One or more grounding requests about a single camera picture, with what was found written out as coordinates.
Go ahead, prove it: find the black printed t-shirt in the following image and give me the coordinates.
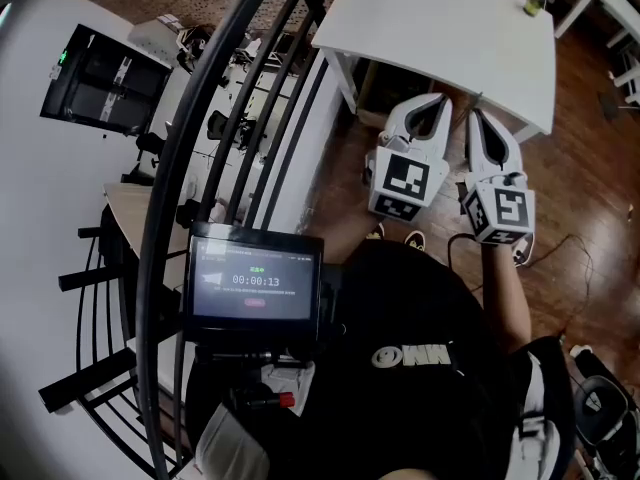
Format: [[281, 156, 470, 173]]
[[184, 239, 576, 480]]

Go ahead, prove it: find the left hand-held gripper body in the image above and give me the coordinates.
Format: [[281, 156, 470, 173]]
[[366, 130, 451, 222]]

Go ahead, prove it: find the black chest-mounted monitor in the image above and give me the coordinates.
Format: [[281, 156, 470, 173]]
[[181, 221, 326, 345]]

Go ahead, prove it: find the white square table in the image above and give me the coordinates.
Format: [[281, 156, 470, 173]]
[[310, 0, 558, 144]]

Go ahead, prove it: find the black cable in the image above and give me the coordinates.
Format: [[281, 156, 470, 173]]
[[446, 231, 597, 322]]

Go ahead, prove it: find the white black sneaker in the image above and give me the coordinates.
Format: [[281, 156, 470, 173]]
[[511, 232, 536, 269]]

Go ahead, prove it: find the black metal railing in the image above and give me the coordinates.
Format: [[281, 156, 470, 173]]
[[37, 0, 362, 480]]

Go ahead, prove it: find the black monitor mount rig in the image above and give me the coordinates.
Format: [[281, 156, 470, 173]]
[[193, 340, 324, 412]]

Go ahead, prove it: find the person's right forearm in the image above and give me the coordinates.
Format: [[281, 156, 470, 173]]
[[478, 240, 534, 355]]

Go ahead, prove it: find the light wooden desk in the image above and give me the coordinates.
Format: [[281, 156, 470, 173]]
[[102, 182, 192, 260]]

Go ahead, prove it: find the black shoulder strap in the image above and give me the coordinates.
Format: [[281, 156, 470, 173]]
[[519, 336, 577, 480]]

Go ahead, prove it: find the black grey office chair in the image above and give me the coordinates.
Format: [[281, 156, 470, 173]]
[[571, 373, 640, 462]]

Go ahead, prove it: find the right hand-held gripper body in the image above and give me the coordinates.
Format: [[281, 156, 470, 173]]
[[460, 170, 537, 246]]

